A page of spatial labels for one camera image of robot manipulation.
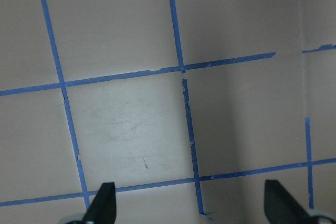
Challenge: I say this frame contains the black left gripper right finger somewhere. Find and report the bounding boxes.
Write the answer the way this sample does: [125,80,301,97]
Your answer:
[264,179,311,224]

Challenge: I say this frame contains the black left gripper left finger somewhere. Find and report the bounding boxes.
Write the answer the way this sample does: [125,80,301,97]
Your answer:
[82,182,117,224]

